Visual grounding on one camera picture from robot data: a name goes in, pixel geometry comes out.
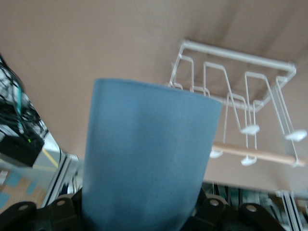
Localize aluminium frame profile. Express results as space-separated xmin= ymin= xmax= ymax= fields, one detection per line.
xmin=42 ymin=153 xmax=79 ymax=209
xmin=275 ymin=189 xmax=308 ymax=231

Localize brown table cover mat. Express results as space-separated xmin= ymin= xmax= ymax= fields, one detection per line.
xmin=0 ymin=0 xmax=308 ymax=193

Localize blue plastic cup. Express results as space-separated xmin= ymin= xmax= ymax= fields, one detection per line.
xmin=81 ymin=77 xmax=222 ymax=231

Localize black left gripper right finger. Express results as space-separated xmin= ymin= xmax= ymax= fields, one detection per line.
xmin=182 ymin=187 xmax=291 ymax=231

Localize tangled black cables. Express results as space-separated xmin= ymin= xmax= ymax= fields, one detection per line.
xmin=0 ymin=54 xmax=49 ymax=145

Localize teal cable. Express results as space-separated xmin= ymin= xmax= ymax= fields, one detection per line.
xmin=14 ymin=83 xmax=26 ymax=134

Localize white wire cup holder rack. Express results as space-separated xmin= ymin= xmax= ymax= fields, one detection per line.
xmin=165 ymin=39 xmax=308 ymax=168

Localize black electronics box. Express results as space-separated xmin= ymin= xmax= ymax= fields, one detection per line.
xmin=0 ymin=131 xmax=46 ymax=168

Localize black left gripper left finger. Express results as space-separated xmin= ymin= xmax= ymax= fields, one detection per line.
xmin=0 ymin=189 xmax=90 ymax=231

